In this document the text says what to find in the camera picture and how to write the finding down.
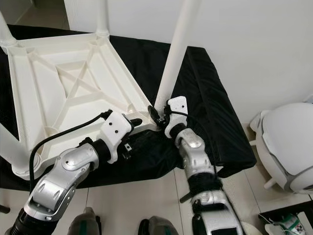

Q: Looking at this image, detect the black table cloth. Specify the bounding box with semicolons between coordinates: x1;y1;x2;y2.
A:
0;22;257;191

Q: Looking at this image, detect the white plastic chair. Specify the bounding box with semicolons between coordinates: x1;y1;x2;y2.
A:
248;102;313;194

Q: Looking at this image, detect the dark low box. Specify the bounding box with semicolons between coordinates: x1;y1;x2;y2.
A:
258;201;313;235

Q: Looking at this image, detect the green white package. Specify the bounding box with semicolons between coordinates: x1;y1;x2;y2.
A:
264;213;310;235

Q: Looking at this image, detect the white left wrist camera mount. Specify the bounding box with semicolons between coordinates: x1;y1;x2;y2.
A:
100;110;134;164

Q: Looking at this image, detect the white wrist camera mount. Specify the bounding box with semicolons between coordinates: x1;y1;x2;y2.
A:
100;110;134;164
164;96;189;139

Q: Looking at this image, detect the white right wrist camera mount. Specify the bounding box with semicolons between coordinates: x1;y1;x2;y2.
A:
164;96;189;139

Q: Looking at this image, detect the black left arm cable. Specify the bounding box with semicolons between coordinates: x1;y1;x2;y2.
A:
28;110;112;184

